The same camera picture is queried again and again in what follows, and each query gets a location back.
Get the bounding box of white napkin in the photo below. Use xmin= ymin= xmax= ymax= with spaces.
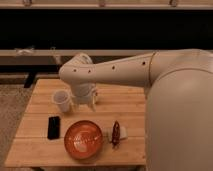
xmin=107 ymin=126 xmax=128 ymax=142

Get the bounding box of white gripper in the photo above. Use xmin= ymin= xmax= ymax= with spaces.
xmin=70 ymin=83 xmax=96 ymax=112

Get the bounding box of white plastic cup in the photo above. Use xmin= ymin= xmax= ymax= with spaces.
xmin=52 ymin=90 xmax=71 ymax=113

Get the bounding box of black rectangular block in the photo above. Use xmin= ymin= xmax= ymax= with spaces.
xmin=47 ymin=116 xmax=60 ymax=140

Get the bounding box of wooden table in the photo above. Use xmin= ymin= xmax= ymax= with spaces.
xmin=5 ymin=79 xmax=146 ymax=167

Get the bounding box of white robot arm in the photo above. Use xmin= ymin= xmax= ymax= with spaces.
xmin=59 ymin=49 xmax=213 ymax=171

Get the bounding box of orange bowl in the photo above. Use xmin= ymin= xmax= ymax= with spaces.
xmin=64 ymin=120 xmax=103 ymax=160

